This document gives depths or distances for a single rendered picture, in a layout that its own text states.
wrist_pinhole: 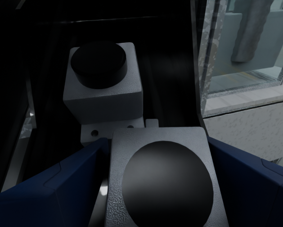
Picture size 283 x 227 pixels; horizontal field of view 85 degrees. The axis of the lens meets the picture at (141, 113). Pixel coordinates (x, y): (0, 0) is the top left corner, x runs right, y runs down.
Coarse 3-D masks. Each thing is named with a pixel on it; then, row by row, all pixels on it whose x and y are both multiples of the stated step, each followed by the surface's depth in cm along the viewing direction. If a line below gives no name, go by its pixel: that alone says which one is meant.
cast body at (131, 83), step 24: (72, 48) 10; (96, 48) 9; (120, 48) 9; (72, 72) 9; (96, 72) 8; (120, 72) 8; (72, 96) 8; (96, 96) 8; (120, 96) 8; (96, 120) 10; (120, 120) 11
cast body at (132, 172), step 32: (128, 128) 7; (160, 128) 7; (192, 128) 7; (128, 160) 6; (160, 160) 5; (192, 160) 5; (128, 192) 5; (160, 192) 5; (192, 192) 5; (128, 224) 5; (160, 224) 4; (192, 224) 4; (224, 224) 5
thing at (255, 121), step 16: (224, 96) 92; (240, 96) 91; (256, 96) 90; (272, 96) 90; (208, 112) 82; (224, 112) 87; (240, 112) 89; (256, 112) 93; (272, 112) 97; (208, 128) 90; (224, 128) 93; (240, 128) 98; (256, 128) 102; (272, 128) 107; (240, 144) 108; (256, 144) 113; (272, 144) 119; (272, 160) 137
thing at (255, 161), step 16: (208, 144) 8; (224, 144) 8; (224, 160) 7; (240, 160) 6; (256, 160) 6; (224, 176) 7; (240, 176) 6; (256, 176) 5; (272, 176) 5; (224, 192) 7; (240, 192) 6; (256, 192) 5; (272, 192) 5; (240, 208) 6; (256, 208) 6; (272, 208) 5; (240, 224) 6; (256, 224) 6; (272, 224) 5
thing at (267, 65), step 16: (240, 0) 67; (240, 16) 71; (272, 16) 75; (224, 32) 73; (240, 32) 75; (272, 32) 80; (224, 48) 78; (272, 48) 85; (224, 64) 83; (240, 64) 85; (256, 64) 88; (272, 64) 91; (224, 80) 88; (240, 80) 92; (256, 80) 95; (272, 80) 98
